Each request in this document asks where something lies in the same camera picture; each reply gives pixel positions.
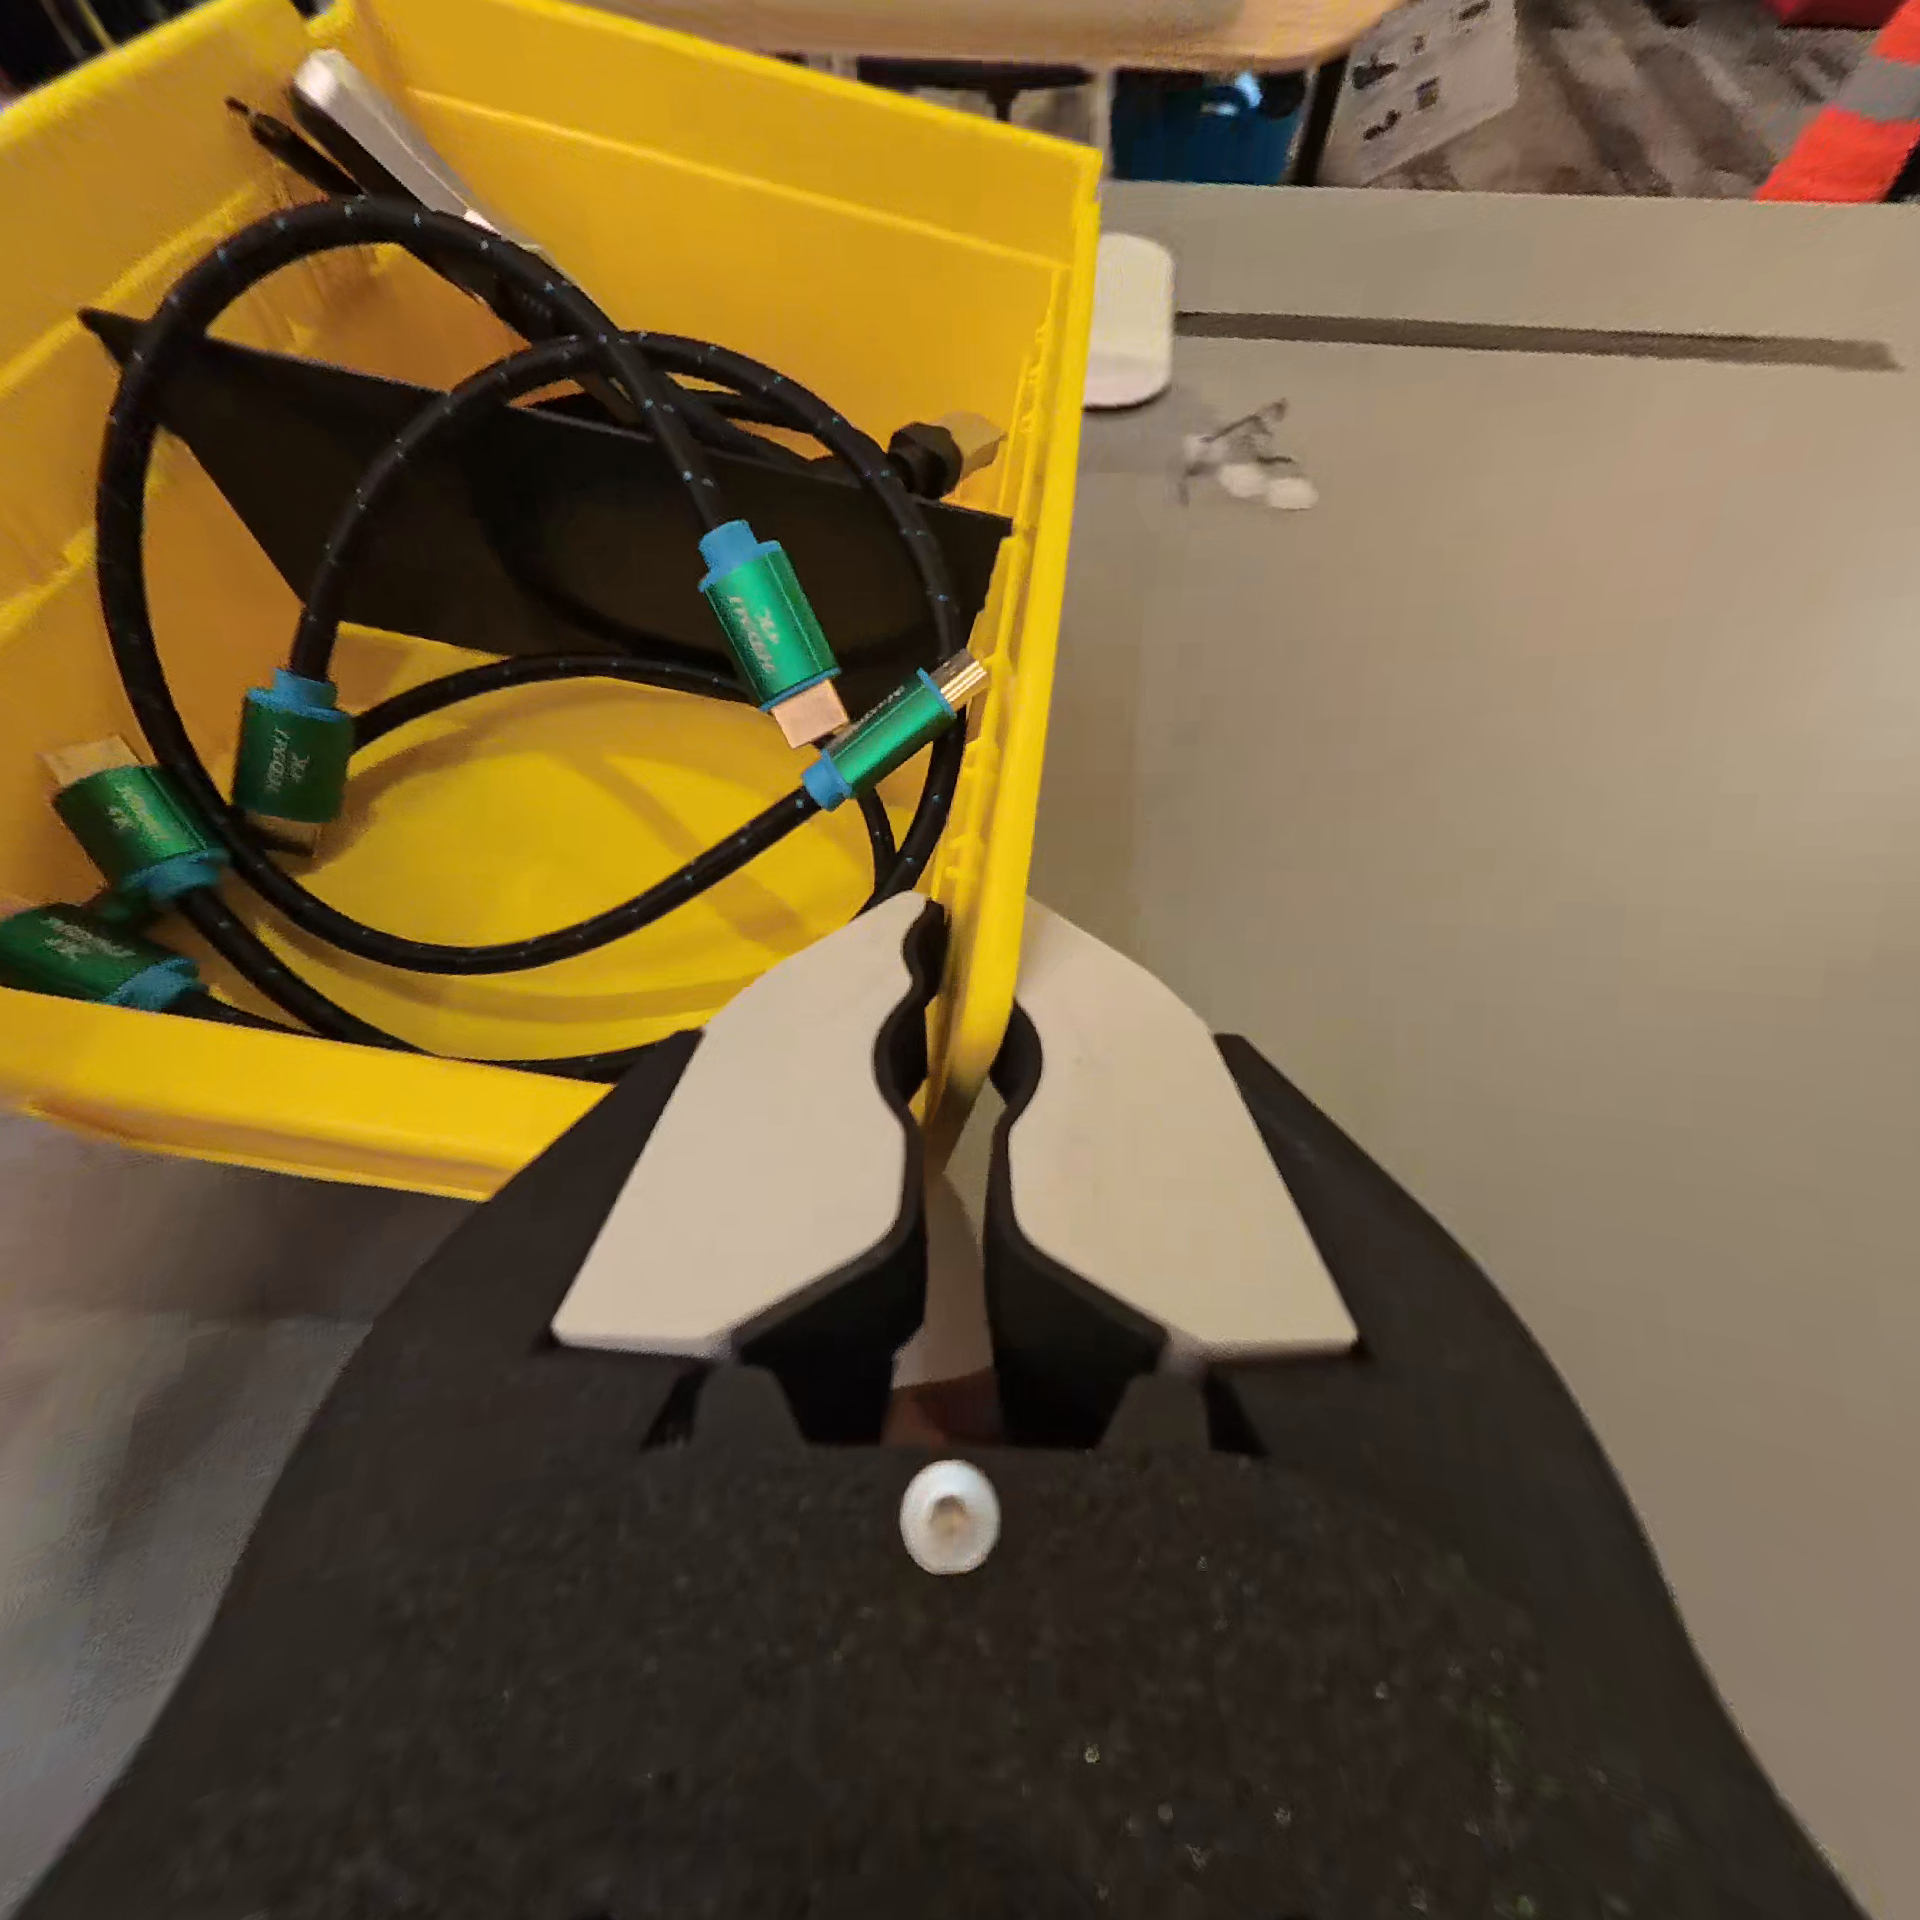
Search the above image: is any grey desk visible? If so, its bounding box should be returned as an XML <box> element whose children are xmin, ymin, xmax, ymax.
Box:
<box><xmin>0</xmin><ymin>181</ymin><xmax>1920</xmax><ymax>1920</ymax></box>

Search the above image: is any blue container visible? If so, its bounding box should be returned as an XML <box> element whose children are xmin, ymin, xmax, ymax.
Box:
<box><xmin>1111</xmin><ymin>67</ymin><xmax>1310</xmax><ymax>186</ymax></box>

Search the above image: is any yellow plastic bin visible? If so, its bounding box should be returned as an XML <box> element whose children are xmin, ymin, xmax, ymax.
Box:
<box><xmin>0</xmin><ymin>0</ymin><xmax>1108</xmax><ymax>1201</ymax></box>

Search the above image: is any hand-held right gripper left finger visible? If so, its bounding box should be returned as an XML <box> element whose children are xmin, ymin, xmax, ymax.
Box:
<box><xmin>549</xmin><ymin>893</ymin><xmax>931</xmax><ymax>1445</ymax></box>

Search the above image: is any grey multiport hub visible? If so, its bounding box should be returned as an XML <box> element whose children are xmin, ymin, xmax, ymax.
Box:
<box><xmin>286</xmin><ymin>50</ymin><xmax>560</xmax><ymax>263</ymax></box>

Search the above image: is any printed paper sheet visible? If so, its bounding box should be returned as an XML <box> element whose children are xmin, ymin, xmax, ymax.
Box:
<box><xmin>1327</xmin><ymin>0</ymin><xmax>1520</xmax><ymax>190</ymax></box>

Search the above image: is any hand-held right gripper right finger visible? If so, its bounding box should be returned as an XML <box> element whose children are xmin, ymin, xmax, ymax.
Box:
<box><xmin>982</xmin><ymin>901</ymin><xmax>1363</xmax><ymax>1450</ymax></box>

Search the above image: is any white round puck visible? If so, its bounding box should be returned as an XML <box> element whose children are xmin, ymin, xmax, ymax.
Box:
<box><xmin>1084</xmin><ymin>232</ymin><xmax>1176</xmax><ymax>412</ymax></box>

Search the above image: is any orange red cloth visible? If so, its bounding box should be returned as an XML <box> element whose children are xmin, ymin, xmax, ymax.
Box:
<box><xmin>1755</xmin><ymin>0</ymin><xmax>1920</xmax><ymax>204</ymax></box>

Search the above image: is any black bin divider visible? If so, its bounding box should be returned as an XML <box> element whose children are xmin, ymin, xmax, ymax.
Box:
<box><xmin>77</xmin><ymin>308</ymin><xmax>1013</xmax><ymax>664</ymax></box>

